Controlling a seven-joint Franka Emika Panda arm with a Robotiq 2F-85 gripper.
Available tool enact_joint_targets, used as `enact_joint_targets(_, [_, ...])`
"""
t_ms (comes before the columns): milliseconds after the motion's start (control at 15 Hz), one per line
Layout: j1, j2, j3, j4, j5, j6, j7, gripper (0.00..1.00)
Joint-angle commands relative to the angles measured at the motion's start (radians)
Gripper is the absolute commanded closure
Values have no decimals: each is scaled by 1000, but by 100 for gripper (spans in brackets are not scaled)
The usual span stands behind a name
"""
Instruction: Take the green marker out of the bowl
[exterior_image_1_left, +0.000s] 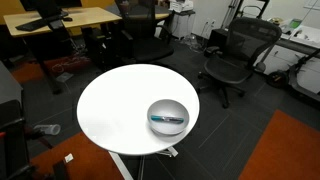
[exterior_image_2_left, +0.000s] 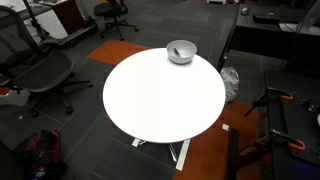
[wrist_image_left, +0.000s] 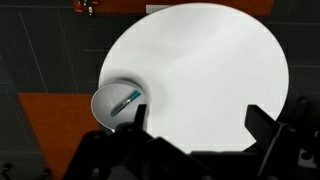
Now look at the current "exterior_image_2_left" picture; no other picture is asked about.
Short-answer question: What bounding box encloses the grey ceramic bowl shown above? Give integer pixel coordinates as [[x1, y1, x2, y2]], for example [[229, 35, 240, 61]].
[[166, 39, 198, 65]]

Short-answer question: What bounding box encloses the white table base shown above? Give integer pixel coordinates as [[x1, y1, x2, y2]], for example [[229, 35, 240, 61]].
[[131, 137, 192, 172]]

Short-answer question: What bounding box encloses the white plastic bag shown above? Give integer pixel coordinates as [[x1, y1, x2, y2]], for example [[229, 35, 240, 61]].
[[219, 66, 240, 103]]

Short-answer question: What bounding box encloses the black office chair with armrests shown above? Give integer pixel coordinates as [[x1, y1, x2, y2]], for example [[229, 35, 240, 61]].
[[93, 0, 139, 42]]

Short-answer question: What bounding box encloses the black electric scooter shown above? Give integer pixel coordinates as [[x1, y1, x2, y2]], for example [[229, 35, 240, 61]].
[[22, 0, 99, 48]]

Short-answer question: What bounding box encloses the black office desk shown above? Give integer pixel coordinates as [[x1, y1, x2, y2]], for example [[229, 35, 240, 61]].
[[216, 3, 320, 73]]

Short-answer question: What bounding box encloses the black mesh office chair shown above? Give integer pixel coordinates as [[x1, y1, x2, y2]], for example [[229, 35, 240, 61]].
[[0, 4, 94, 118]]

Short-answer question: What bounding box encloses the brown wooden cabinet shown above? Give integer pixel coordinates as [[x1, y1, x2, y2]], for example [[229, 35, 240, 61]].
[[53, 0, 85, 35]]

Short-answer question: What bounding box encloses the white desk with cabinet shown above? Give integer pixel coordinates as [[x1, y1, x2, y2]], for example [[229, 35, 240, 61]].
[[0, 0, 69, 41]]

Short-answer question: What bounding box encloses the black flat box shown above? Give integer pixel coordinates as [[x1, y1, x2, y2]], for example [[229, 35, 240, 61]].
[[252, 12, 282, 24]]

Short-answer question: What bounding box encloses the red and black bag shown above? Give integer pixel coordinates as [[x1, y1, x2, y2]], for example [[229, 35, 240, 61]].
[[13, 129, 66, 180]]

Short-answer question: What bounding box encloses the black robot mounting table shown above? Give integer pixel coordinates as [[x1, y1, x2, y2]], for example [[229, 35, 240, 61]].
[[226, 69, 320, 180]]

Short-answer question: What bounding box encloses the grey flat device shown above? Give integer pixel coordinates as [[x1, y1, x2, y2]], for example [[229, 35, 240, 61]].
[[279, 0, 320, 36]]

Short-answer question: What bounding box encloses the orange handled black clamp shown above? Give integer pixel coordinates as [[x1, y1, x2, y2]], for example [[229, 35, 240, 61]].
[[243, 87, 294, 118], [251, 129, 307, 152]]

